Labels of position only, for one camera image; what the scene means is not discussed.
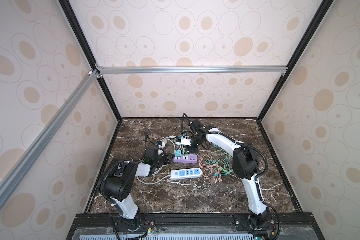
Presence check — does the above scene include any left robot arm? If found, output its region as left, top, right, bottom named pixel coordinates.
left=98, top=145, right=175, bottom=220

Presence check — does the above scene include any white blue power strip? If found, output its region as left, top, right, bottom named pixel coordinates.
left=170, top=168, right=202, bottom=180

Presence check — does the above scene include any white strip grey cord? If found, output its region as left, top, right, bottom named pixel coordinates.
left=136, top=166, right=172, bottom=185

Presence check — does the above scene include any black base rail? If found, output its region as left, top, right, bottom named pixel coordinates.
left=67, top=213, right=324, bottom=240

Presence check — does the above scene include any purple power strip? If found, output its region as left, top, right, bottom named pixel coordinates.
left=173, top=154, right=198, bottom=164

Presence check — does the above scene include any horizontal aluminium rail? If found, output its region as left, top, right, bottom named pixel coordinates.
left=98, top=66, right=288, bottom=75

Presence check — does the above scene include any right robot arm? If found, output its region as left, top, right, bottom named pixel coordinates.
left=189, top=120, right=272, bottom=230

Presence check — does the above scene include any green usb cable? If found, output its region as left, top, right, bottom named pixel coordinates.
left=203, top=143, right=235, bottom=178

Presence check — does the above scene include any teal usb cable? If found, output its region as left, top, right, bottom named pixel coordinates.
left=203, top=158, right=229, bottom=178

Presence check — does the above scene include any left aluminium rail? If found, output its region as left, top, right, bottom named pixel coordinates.
left=0, top=69, right=99, bottom=210

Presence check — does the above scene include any pink usb cable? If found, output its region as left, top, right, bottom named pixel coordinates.
left=198, top=148, right=226, bottom=184

